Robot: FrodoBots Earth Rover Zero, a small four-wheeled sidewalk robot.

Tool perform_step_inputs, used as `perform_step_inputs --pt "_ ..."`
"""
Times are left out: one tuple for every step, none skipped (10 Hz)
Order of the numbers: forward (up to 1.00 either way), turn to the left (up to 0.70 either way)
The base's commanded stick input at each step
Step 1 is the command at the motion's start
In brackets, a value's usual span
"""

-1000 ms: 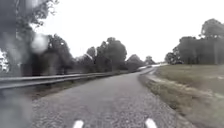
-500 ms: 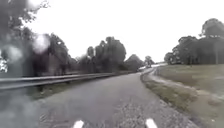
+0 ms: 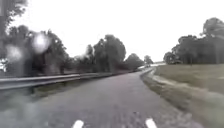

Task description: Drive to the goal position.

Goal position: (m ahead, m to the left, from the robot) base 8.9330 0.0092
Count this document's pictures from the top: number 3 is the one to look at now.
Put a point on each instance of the pale sandy strip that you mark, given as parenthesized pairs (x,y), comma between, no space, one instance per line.
(186,89)

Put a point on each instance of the group of trees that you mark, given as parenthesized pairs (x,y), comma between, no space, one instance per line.
(203,46)

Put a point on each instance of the grey asphalt path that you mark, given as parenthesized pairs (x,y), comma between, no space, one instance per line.
(106,100)

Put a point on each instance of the metal guardrail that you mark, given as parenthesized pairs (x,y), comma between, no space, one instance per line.
(46,80)

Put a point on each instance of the robot's own part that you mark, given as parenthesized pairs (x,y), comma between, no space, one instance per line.
(78,124)
(150,123)

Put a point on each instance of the row of trees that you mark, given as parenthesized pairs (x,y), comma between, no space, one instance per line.
(56,53)

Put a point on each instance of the grass verge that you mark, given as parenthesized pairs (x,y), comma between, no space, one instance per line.
(196,76)

